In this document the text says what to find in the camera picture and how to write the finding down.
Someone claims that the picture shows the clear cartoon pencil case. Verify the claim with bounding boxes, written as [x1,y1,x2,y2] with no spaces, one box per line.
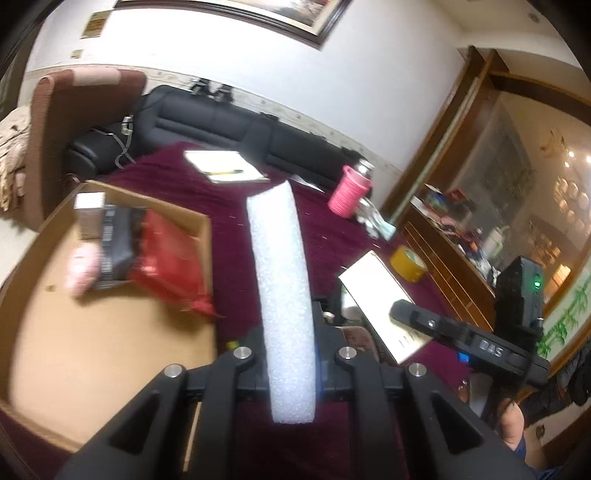
[321,319,380,362]

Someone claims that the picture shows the white foam block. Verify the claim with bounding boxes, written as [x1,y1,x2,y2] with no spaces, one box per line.
[246,181,317,425]

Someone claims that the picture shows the red foil pouch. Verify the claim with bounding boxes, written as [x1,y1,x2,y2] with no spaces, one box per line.
[128,210,217,319]

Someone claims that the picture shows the white green medicine box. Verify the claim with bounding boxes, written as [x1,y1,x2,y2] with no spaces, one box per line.
[339,251,431,364]

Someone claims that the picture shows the pink fluffy pompom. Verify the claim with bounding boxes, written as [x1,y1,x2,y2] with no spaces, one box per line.
[65,242,101,298]

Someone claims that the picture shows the black snack packet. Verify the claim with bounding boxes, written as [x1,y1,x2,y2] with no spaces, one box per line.
[92,205,146,290]

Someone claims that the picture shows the small white carton box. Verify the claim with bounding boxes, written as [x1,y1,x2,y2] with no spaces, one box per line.
[74,192,105,240]

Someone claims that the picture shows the person's right hand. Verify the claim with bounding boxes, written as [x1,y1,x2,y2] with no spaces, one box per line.
[497,399,527,460]

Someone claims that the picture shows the wooden cluttered counter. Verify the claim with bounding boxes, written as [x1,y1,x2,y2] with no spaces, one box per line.
[399,183,496,331]

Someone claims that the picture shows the white tumbler with straw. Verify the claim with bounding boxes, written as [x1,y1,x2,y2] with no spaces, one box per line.
[482,225,510,259]

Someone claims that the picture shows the yellow tape roll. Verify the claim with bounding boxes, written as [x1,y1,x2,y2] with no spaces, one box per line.
[390,245,428,283]

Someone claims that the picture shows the cardboard box tray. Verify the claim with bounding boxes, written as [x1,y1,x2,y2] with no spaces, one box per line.
[1,197,216,479]

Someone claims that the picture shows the white gloves pile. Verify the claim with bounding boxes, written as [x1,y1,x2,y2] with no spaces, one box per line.
[355,198,397,241]

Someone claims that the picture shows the yellow black pen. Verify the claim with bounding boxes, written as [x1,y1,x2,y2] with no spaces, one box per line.
[205,169,244,177]

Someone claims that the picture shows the white notebook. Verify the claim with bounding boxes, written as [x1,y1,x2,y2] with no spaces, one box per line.
[183,150,269,184]

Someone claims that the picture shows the pink knitted sleeve bottle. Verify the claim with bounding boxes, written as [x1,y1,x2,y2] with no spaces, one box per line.
[328,159,374,218]

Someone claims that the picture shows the black leather sofa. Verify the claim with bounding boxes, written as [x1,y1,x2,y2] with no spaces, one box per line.
[63,85,363,191]

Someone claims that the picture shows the brown armchair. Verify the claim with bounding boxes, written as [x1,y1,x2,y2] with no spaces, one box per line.
[22,66,146,231]

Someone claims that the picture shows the framed horse painting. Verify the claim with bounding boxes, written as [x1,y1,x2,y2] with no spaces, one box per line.
[114,0,351,49]

